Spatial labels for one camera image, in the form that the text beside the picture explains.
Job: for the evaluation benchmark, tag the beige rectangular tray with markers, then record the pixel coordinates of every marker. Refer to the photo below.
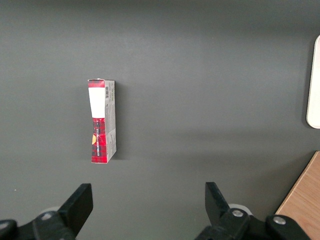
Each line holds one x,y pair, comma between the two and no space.
315,87

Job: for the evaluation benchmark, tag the red and grey carton box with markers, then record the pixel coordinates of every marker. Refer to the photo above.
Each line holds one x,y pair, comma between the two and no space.
100,125

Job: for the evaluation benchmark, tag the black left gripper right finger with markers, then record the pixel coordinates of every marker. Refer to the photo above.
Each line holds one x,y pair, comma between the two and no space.
220,212

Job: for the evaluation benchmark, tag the wooden drawer cabinet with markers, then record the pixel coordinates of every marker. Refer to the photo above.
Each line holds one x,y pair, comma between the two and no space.
303,200

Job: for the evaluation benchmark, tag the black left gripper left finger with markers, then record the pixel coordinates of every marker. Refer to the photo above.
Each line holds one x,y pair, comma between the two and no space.
72,212

